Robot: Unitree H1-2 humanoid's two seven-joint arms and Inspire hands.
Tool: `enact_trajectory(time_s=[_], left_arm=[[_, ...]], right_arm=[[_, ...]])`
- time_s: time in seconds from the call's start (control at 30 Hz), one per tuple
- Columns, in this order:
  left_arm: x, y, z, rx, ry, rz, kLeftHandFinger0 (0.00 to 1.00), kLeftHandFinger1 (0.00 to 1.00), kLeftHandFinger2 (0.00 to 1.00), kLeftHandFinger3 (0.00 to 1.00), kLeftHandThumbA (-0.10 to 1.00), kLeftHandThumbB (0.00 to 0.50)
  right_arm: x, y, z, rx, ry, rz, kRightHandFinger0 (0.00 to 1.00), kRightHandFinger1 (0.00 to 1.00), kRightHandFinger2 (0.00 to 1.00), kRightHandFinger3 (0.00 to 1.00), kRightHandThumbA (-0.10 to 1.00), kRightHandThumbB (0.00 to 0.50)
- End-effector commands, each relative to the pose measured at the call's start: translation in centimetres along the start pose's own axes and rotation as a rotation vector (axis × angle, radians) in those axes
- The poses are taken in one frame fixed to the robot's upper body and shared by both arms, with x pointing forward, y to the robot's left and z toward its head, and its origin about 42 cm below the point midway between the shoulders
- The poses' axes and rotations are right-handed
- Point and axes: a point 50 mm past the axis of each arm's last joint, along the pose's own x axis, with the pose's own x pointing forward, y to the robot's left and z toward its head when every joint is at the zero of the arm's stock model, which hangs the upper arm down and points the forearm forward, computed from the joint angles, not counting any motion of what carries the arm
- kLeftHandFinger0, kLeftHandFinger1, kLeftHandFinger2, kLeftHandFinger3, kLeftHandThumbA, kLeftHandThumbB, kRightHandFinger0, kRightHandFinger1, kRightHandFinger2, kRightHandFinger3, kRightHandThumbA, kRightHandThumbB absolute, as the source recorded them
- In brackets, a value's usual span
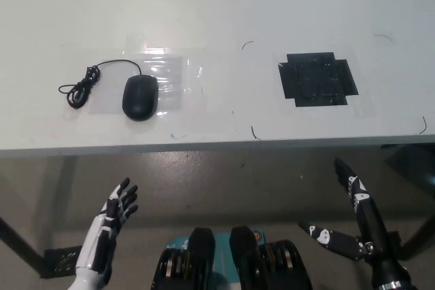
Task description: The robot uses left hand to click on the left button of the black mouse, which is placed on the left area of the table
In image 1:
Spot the black computer mouse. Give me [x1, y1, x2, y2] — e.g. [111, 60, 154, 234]
[121, 75, 160, 122]

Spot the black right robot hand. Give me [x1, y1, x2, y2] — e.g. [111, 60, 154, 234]
[298, 156, 411, 287]

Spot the clear plastic film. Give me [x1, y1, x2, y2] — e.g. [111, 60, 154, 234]
[88, 31, 207, 117]

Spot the black mouse cable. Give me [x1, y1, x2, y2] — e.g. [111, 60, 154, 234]
[58, 59, 143, 110]

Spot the black floor plate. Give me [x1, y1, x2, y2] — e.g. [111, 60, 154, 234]
[43, 244, 83, 279]

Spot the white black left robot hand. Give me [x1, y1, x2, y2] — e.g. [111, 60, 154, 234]
[69, 177, 139, 290]

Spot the black tape patch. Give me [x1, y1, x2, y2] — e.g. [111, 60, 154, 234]
[278, 52, 359, 107]

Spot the black table leg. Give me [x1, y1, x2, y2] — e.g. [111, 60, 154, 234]
[400, 208, 435, 260]
[0, 215, 47, 270]

